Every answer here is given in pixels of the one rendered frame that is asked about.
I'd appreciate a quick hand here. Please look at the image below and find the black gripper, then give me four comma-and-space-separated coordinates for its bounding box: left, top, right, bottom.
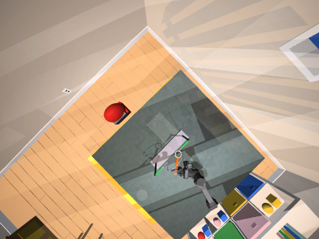
171, 166, 193, 179

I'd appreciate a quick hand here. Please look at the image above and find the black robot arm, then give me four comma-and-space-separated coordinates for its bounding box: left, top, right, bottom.
183, 161, 218, 210

